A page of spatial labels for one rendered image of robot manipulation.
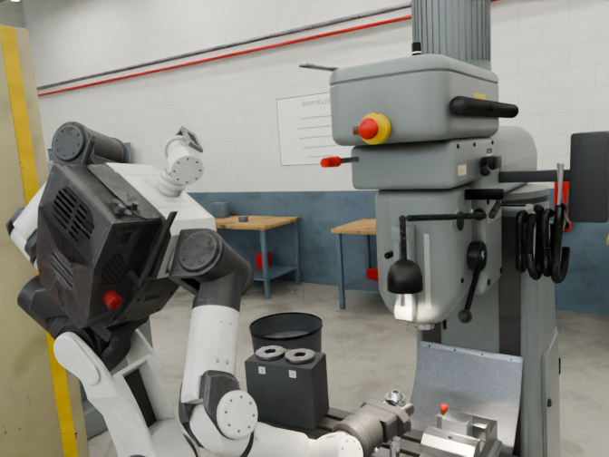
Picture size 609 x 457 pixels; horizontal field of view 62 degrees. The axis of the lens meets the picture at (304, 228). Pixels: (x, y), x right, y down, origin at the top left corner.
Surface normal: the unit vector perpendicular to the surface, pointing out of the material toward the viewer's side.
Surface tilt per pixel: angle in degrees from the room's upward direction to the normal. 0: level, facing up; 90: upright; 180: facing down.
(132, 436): 90
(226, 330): 65
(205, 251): 54
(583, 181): 90
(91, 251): 84
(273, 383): 90
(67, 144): 75
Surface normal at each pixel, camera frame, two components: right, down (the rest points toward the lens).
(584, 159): -0.55, 0.17
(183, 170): 0.37, 0.54
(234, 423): 0.62, -0.36
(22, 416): 0.83, 0.04
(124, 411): -0.25, 0.56
